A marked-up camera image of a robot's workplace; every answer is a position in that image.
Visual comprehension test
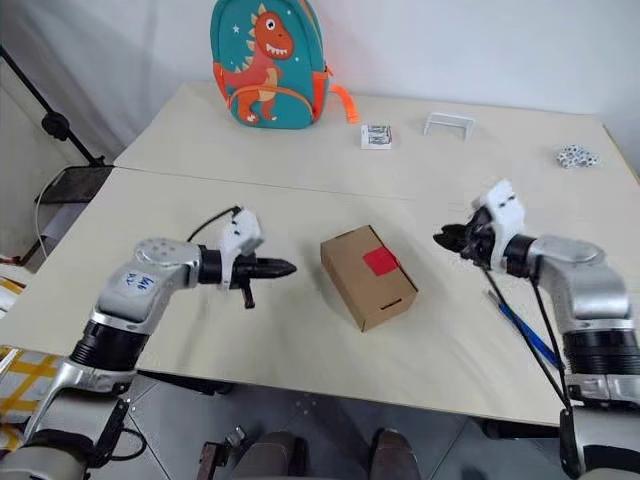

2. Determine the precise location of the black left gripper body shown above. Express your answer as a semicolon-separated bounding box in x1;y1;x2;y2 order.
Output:
233;256;262;310

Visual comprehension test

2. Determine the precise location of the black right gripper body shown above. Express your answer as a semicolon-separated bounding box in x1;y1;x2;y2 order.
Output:
460;206;497;267

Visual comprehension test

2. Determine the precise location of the brown cardboard box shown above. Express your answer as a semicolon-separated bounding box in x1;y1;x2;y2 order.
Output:
319;224;420;334

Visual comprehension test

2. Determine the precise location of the blue pen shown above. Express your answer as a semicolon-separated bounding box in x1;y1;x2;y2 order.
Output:
486;291;560;370

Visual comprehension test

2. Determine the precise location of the red tape patch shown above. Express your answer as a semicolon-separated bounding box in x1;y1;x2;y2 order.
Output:
362;246;397;277

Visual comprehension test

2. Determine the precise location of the small printed card packet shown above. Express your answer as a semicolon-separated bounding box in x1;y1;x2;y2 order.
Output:
359;123;395;151

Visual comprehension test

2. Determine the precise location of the black spotted white dice cluster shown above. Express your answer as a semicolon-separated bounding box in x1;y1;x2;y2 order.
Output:
553;143;600;171

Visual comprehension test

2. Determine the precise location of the dark rounded shape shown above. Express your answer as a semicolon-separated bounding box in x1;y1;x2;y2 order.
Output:
371;428;420;480
232;431;307;480

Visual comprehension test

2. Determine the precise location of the brown wooden block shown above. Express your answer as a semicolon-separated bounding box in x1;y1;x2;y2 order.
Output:
198;441;222;480

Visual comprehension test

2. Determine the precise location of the teal dinosaur backpack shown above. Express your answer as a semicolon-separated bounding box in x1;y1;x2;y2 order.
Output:
209;0;362;131

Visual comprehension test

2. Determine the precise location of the flat yellow cardboard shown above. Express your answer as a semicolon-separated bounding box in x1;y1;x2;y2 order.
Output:
0;276;27;314

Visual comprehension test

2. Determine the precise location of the yellow checked cloth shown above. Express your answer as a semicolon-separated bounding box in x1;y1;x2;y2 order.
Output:
0;343;62;452

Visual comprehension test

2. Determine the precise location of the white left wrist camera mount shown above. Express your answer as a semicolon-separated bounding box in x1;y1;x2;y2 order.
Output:
219;208;265;291

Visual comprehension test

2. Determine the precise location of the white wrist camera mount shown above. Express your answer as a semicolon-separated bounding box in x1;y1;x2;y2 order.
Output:
219;208;265;291
471;178;527;274

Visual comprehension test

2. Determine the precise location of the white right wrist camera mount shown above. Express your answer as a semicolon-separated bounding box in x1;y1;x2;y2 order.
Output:
471;178;527;274

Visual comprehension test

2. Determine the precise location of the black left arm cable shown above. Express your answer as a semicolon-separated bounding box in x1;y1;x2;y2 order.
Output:
186;205;243;241

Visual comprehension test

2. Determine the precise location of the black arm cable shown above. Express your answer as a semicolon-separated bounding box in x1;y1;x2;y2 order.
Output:
478;267;575;417
186;205;243;241

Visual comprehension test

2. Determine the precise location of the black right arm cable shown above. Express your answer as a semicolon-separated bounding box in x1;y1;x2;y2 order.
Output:
478;267;575;417

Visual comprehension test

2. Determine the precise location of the black stand base plate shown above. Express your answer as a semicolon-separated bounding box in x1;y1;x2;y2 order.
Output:
34;164;117;205

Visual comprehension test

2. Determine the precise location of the white cable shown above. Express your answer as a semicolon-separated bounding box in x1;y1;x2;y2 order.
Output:
33;167;69;257

